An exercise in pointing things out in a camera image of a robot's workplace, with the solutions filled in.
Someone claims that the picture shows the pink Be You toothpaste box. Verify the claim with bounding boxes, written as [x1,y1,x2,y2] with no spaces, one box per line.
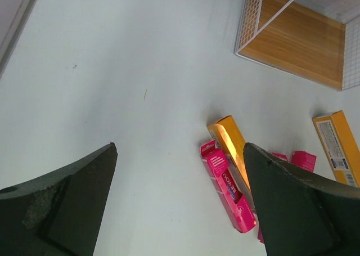
[200,140,257,233]

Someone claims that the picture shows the acrylic three-tier wooden shelf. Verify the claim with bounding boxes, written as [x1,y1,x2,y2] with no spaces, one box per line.
[235,0,359,91]

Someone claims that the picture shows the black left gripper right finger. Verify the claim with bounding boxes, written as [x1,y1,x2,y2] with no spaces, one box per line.
[244,142,359,255]

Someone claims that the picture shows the pink toothpaste box middle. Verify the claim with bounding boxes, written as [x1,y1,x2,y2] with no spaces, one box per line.
[258,152,289,244]

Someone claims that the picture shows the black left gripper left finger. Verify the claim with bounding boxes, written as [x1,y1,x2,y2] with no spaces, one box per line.
[1,143,118,255]

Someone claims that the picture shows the pink toothpaste box right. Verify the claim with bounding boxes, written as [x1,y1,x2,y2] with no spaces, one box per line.
[291,151,317,172]

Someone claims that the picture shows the orange toothpaste box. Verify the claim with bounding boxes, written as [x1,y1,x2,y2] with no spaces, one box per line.
[207,115,251,194]
[312,110,359,188]

